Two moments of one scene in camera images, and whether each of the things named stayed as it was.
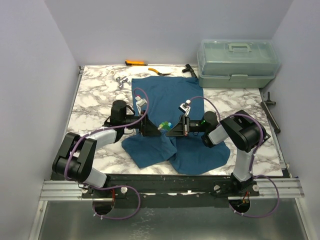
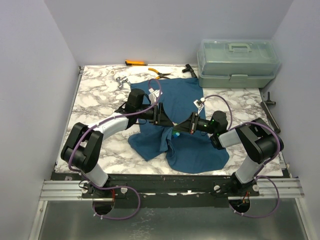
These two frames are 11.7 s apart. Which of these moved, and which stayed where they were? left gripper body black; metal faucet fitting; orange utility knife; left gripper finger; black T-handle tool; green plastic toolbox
Moved: left gripper finger; left gripper body black
Stayed: metal faucet fitting; orange utility knife; green plastic toolbox; black T-handle tool
